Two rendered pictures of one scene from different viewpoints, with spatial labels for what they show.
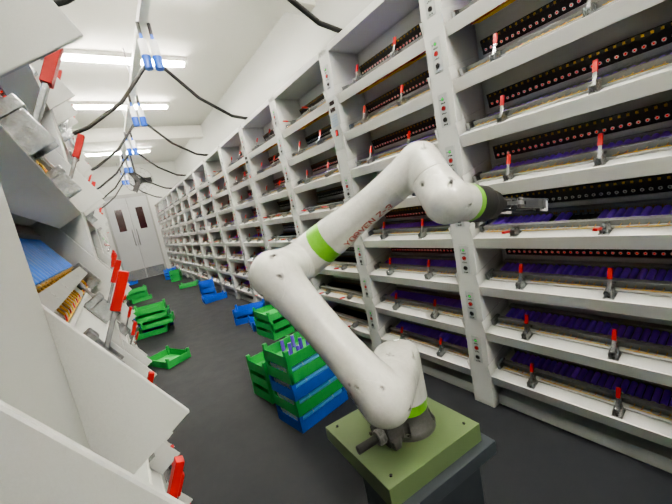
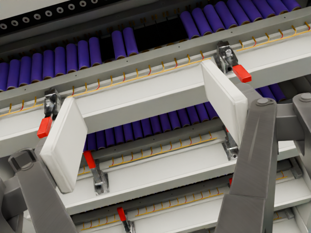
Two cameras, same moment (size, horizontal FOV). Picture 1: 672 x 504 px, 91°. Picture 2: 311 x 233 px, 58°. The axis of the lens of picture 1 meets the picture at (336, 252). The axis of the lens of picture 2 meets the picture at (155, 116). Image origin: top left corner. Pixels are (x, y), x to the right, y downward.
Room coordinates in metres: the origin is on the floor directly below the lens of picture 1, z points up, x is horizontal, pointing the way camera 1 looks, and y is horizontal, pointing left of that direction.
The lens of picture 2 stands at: (0.86, -0.44, 1.00)
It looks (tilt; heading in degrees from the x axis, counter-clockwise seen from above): 40 degrees down; 305
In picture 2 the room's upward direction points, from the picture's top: 17 degrees counter-clockwise
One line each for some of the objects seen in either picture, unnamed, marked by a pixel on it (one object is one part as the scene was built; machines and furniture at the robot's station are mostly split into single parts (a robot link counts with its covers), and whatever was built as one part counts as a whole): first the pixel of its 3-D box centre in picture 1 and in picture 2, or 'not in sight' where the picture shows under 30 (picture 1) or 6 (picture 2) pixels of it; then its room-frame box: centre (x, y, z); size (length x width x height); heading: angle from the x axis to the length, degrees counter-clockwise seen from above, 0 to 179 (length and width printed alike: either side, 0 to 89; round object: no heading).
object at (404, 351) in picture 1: (399, 377); not in sight; (0.87, -0.11, 0.48); 0.16 x 0.13 x 0.19; 157
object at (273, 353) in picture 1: (299, 342); not in sight; (1.56, 0.26, 0.36); 0.30 x 0.20 x 0.08; 132
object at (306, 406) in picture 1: (309, 387); not in sight; (1.56, 0.26, 0.12); 0.30 x 0.20 x 0.08; 132
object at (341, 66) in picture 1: (365, 211); not in sight; (1.99, -0.22, 0.91); 0.20 x 0.09 x 1.81; 123
